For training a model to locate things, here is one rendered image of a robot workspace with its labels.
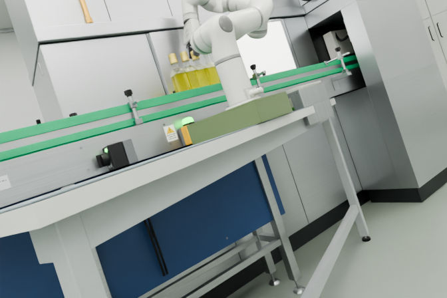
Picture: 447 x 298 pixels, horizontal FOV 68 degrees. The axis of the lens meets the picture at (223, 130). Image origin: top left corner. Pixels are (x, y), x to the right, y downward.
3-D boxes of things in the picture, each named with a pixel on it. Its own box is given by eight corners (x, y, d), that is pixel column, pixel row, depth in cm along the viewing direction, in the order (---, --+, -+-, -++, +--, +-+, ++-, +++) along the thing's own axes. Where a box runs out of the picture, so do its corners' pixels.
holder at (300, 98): (287, 112, 171) (282, 98, 171) (329, 98, 148) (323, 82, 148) (263, 121, 161) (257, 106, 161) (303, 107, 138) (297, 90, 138)
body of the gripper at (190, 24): (179, 23, 160) (181, 46, 158) (188, 13, 151) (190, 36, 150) (193, 26, 164) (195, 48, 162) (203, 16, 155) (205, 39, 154)
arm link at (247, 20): (254, 1, 120) (227, 21, 133) (207, 14, 106) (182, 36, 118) (265, 25, 121) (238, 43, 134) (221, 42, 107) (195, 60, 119)
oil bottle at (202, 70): (214, 108, 159) (200, 66, 159) (220, 106, 154) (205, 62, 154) (204, 111, 156) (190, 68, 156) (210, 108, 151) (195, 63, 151)
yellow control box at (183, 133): (198, 142, 130) (192, 124, 130) (207, 139, 124) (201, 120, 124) (183, 148, 126) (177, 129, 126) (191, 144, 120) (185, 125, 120)
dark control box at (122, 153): (132, 165, 115) (124, 142, 115) (139, 162, 108) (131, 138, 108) (108, 172, 110) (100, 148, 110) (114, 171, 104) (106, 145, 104)
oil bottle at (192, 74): (205, 111, 155) (190, 67, 156) (210, 108, 151) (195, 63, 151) (194, 114, 152) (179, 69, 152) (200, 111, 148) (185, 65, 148)
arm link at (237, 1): (217, -3, 136) (217, 33, 145) (262, 3, 126) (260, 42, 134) (239, -10, 147) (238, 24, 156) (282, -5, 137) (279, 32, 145)
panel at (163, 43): (295, 71, 210) (278, 20, 210) (298, 70, 208) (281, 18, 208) (169, 102, 160) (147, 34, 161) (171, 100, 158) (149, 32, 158)
